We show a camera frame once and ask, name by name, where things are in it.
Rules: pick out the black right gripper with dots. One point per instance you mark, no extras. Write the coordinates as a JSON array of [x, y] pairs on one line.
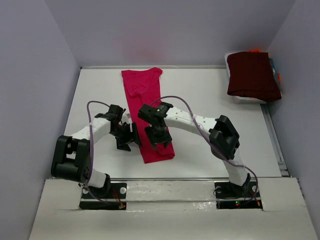
[[154, 140]]

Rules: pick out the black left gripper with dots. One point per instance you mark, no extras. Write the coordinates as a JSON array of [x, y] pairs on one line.
[[122, 144]]

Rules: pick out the pink t-shirt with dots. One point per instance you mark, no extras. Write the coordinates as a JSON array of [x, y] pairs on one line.
[[143, 87]]

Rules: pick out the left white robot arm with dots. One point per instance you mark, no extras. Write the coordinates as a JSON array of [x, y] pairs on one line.
[[73, 155]]

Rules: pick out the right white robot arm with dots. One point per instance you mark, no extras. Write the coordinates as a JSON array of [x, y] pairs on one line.
[[219, 133]]

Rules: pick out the orange object behind stack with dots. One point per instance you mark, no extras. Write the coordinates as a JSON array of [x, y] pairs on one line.
[[254, 50]]

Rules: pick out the teal orange item beside stack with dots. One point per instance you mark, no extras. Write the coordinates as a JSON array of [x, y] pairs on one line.
[[276, 74]]

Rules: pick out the dark red folded t-shirt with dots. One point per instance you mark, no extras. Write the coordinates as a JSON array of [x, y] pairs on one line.
[[252, 75]]

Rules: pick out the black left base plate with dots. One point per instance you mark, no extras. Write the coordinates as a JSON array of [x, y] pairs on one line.
[[114, 200]]

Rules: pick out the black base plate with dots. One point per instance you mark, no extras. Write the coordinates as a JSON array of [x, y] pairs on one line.
[[114, 200], [231, 197]]

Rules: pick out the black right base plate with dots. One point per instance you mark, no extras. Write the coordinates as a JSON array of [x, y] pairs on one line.
[[231, 197]]

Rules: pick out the metal rail right side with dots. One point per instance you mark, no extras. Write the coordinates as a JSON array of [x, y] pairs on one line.
[[274, 141]]

